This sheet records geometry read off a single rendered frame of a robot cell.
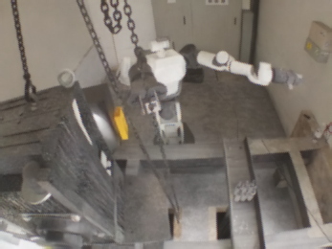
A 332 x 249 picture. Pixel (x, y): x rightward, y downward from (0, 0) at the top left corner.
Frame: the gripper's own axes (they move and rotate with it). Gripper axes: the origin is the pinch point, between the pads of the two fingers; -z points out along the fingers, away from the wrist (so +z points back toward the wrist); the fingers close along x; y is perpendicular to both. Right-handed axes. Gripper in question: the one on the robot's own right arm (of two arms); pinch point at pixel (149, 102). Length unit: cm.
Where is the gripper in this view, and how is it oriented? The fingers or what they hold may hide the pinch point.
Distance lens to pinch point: 62.6
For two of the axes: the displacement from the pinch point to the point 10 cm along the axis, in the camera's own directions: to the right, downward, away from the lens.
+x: -9.6, 2.8, -0.8
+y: -1.3, -6.5, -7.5
